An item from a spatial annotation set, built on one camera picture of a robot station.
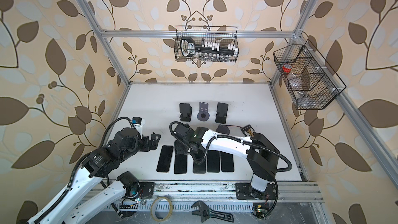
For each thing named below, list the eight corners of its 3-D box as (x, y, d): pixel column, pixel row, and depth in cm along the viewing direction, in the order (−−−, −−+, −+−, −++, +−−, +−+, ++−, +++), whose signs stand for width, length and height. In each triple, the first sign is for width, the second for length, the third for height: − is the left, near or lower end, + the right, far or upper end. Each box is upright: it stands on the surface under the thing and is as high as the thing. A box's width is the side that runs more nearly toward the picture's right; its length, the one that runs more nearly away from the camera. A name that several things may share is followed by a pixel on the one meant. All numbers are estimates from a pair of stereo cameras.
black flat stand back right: (214, 122, 101) (215, 112, 92) (216, 112, 106) (217, 102, 97) (225, 124, 100) (227, 114, 91) (226, 114, 105) (228, 103, 96)
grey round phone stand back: (198, 120, 102) (197, 109, 93) (200, 112, 106) (200, 101, 97) (208, 122, 101) (208, 111, 92) (210, 114, 105) (210, 103, 96)
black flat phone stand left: (180, 121, 101) (178, 112, 94) (181, 112, 106) (179, 103, 98) (191, 121, 101) (190, 112, 94) (192, 112, 106) (190, 103, 98)
